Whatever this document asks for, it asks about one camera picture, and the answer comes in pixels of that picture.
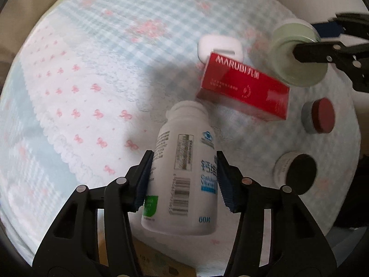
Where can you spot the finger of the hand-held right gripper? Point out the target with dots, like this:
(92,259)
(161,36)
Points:
(331,28)
(331,52)

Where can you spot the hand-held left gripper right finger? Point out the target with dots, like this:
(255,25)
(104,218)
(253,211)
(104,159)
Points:
(226,181)

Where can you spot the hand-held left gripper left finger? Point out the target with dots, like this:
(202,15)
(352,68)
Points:
(143,179)

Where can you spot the pale green jar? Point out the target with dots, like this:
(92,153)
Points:
(297,57)

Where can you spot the white supplement bottle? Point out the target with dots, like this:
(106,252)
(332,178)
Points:
(184,167)

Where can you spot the small jar with red lid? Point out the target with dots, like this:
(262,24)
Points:
(320,116)

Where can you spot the white jar with black lid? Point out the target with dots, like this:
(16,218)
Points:
(297,171)

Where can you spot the checkered bow print blanket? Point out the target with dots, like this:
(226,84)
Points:
(115,98)

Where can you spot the red cosmetics box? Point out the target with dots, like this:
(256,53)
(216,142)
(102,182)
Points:
(245,88)

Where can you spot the white earbuds case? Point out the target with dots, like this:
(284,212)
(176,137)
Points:
(219,47)

